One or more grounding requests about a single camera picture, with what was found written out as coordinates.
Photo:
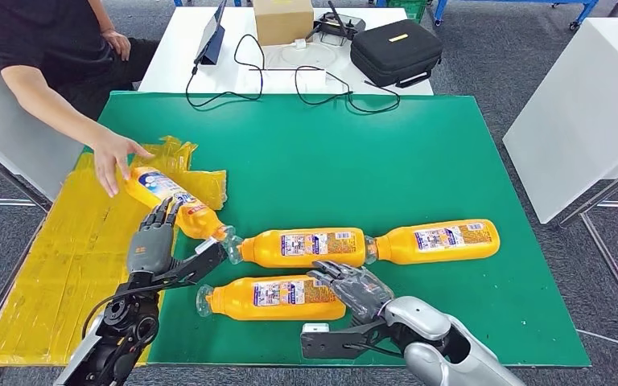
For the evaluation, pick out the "person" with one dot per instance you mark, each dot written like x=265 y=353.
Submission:
x=21 y=32

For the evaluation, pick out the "white table with metal legs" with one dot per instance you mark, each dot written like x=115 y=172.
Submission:
x=581 y=117
x=0 y=138

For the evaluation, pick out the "green table mat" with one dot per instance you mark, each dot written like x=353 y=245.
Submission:
x=314 y=170

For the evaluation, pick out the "blue metal rack frame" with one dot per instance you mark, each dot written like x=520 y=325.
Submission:
x=511 y=2

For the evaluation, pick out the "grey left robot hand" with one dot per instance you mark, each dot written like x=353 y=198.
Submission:
x=150 y=250

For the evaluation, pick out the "small white charger plug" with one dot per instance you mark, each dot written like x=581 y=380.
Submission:
x=301 y=44

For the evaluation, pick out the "person's right hand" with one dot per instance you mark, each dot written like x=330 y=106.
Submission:
x=112 y=157

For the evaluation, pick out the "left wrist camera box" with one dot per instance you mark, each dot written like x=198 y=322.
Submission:
x=202 y=264

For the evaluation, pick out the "black remote controller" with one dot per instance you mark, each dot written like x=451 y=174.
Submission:
x=341 y=24

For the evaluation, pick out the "green plastic crate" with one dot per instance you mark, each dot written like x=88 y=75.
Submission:
x=407 y=9

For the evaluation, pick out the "black zip carry case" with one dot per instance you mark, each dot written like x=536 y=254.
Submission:
x=394 y=53

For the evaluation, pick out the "brown cardboard box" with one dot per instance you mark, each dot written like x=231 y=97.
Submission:
x=282 y=21

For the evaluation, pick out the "clear round plate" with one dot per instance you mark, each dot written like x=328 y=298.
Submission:
x=309 y=56

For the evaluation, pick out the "person's left forearm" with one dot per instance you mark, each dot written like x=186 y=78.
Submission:
x=100 y=16

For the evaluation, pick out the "person's left hand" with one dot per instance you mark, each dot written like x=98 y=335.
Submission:
x=117 y=43

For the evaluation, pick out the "white desk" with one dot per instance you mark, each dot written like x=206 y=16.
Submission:
x=181 y=53

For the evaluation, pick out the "orange bottle with clear cap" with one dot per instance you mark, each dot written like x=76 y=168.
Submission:
x=197 y=218
x=394 y=248
x=266 y=248
x=229 y=303

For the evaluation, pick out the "white power adapter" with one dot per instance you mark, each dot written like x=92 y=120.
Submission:
x=314 y=79

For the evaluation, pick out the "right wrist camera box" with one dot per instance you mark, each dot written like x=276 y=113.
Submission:
x=330 y=341

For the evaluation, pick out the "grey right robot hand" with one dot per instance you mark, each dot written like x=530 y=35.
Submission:
x=362 y=293

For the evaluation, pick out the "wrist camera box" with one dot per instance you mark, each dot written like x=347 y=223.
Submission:
x=330 y=341
x=202 y=264

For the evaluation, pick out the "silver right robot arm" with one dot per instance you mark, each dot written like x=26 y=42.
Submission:
x=437 y=346

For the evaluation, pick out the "person's right forearm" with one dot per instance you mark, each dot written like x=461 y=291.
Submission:
x=53 y=112

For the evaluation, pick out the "dark tablet with cover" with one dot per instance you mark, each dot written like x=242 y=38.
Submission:
x=212 y=37

